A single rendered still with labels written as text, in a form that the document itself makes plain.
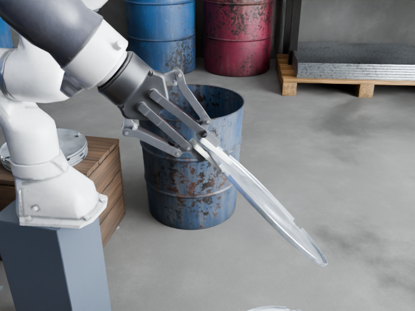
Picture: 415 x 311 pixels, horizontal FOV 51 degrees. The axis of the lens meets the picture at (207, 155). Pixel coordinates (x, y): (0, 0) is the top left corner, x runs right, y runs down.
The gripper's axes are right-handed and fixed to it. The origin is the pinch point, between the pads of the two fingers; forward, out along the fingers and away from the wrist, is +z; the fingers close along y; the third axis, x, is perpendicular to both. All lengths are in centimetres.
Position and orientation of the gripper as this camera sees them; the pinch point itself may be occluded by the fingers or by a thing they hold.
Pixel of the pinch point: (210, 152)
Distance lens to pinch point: 70.4
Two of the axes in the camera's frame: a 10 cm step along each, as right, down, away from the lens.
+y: 6.9, -7.2, -1.3
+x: -2.5, -4.1, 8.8
